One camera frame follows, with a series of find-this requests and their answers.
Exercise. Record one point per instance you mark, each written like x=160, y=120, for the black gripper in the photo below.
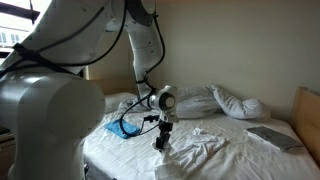
x=165, y=128

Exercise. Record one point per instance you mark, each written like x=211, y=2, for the white cloth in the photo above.
x=193, y=150

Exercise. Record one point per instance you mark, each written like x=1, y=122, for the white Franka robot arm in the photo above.
x=50, y=116

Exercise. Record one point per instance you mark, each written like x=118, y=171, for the blue folded cloth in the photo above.
x=121, y=128

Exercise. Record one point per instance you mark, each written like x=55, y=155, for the grey duvet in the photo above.
x=196, y=101

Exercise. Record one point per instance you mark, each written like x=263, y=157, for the wooden footboard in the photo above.
x=110, y=86

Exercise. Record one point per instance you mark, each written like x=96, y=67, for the white pillow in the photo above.
x=236, y=106

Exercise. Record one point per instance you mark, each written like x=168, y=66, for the white sheeted mattress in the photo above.
x=250, y=160

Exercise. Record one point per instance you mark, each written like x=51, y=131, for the wooden headboard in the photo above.
x=306, y=123

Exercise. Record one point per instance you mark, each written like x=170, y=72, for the dark window frame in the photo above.
x=16, y=30

